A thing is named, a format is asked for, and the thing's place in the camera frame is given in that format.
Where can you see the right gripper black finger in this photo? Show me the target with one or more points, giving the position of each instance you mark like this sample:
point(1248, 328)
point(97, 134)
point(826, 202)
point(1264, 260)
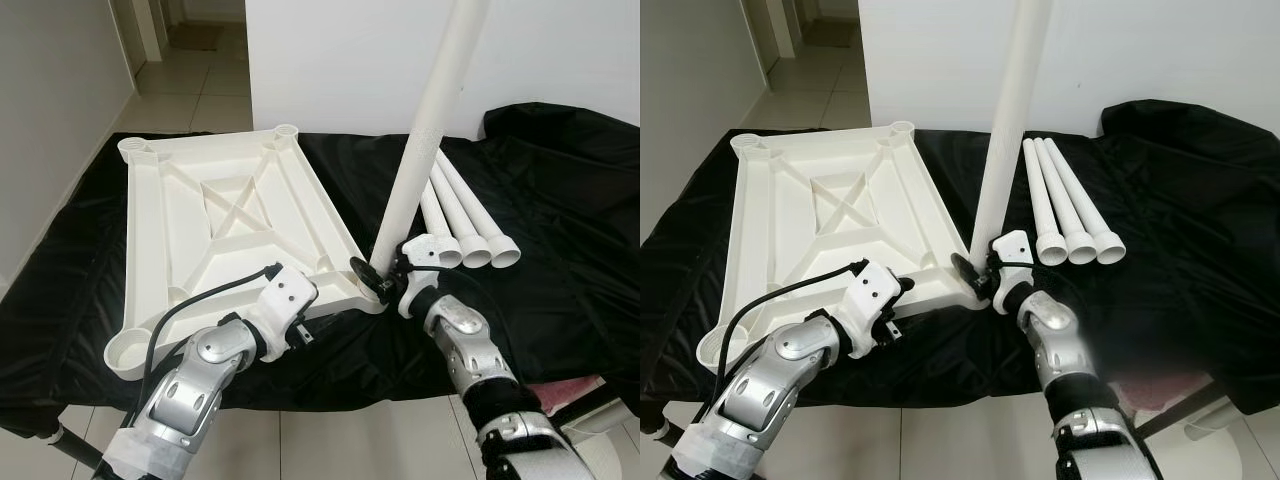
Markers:
point(967, 271)
point(367, 275)

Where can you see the white plastic table leg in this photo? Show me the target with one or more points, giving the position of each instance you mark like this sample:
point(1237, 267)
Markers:
point(485, 215)
point(1085, 200)
point(430, 120)
point(462, 215)
point(436, 220)
point(1010, 120)
point(1040, 200)
point(1062, 200)

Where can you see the white plastic table top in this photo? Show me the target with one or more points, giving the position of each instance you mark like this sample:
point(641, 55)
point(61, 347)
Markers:
point(790, 220)
point(180, 220)

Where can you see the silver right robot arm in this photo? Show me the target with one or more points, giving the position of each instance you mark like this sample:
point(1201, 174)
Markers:
point(1050, 335)
point(465, 335)

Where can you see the black cloth table cover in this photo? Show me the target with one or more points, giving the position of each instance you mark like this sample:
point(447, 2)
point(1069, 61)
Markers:
point(1200, 220)
point(560, 200)

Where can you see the pink stool seat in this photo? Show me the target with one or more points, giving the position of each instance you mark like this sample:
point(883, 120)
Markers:
point(565, 390)
point(1160, 392)

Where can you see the white round stool base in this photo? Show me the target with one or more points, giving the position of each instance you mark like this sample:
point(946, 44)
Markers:
point(1235, 428)

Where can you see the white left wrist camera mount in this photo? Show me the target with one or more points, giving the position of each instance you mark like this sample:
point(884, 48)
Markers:
point(870, 295)
point(285, 295)

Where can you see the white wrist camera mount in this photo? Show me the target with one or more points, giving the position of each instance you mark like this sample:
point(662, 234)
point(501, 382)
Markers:
point(870, 295)
point(1015, 248)
point(285, 295)
point(430, 250)

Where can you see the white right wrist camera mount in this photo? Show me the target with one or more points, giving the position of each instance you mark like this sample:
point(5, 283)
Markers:
point(430, 250)
point(1015, 248)

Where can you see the white door frame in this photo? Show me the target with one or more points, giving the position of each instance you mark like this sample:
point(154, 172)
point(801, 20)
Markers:
point(780, 25)
point(150, 25)

